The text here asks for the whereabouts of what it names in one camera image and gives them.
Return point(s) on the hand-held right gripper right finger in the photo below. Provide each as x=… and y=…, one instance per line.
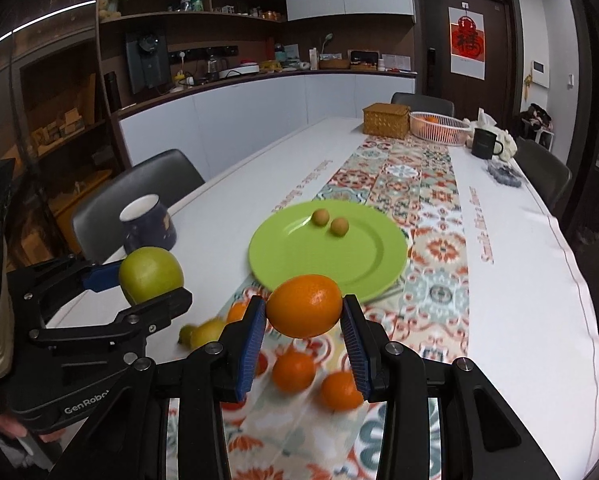
x=355, y=355

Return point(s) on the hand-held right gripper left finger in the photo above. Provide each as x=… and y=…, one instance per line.
x=249, y=355

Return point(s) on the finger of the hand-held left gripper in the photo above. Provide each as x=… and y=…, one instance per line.
x=102, y=276
x=154, y=310

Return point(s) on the green apple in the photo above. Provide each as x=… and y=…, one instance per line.
x=149, y=272

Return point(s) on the small green lime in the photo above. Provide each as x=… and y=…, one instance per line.
x=185, y=334

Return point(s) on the large orange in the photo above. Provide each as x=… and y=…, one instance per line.
x=304, y=305

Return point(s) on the green plate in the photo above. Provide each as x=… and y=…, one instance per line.
x=329, y=260

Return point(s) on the person's left hand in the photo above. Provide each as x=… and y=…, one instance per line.
x=7, y=422

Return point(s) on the navy blue mug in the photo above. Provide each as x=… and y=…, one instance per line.
x=149, y=232

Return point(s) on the grey padded chair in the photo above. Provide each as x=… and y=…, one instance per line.
x=542, y=170
x=422, y=102
x=129, y=175

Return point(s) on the patterned table runner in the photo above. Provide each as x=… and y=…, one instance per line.
x=429, y=280

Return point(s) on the small brown longan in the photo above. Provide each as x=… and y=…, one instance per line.
x=321, y=217
x=338, y=226

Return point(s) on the wooden display cabinet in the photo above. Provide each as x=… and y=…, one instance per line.
x=64, y=120

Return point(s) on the black thermos bottle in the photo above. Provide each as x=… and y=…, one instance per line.
x=110, y=91

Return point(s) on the white lower cabinet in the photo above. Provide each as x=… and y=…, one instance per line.
x=259, y=110

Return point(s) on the clear blueberry box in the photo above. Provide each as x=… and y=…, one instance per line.
x=504, y=174

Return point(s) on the glass kettle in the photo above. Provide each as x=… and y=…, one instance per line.
x=213, y=69

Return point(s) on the wicker basket box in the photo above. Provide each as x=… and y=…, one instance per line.
x=387, y=120

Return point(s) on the dark green mug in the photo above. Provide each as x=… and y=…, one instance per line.
x=484, y=144

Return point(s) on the white flat appliance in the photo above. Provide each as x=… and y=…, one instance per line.
x=249, y=66

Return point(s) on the white crumpled cloth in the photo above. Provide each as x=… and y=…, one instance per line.
x=508, y=144

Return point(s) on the beige teddy bear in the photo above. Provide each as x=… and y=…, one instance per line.
x=108, y=10

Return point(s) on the yellow container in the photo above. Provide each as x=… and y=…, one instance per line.
x=269, y=65

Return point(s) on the white stool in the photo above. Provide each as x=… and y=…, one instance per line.
x=543, y=137

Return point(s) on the wicker tray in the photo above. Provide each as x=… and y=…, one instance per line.
x=334, y=64

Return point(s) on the white paper sign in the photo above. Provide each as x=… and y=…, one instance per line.
x=396, y=62

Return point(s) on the black box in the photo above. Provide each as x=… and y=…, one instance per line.
x=363, y=59

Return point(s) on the white carton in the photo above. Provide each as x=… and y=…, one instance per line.
x=313, y=60

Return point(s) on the dark bag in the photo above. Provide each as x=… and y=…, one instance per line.
x=534, y=116

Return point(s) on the white desk lamp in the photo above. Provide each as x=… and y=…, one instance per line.
x=328, y=39

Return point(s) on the yellow hanging ornament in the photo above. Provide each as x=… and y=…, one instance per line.
x=527, y=87

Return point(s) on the white intercom panel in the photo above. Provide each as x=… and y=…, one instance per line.
x=538, y=74

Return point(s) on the dark brown door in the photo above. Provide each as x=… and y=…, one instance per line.
x=429, y=20

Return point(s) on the black wall appliance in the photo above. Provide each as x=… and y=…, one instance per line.
x=147, y=62

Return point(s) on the small picture frame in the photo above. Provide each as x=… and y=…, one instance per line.
x=292, y=53

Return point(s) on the red and white wall poster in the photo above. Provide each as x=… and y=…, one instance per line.
x=467, y=45

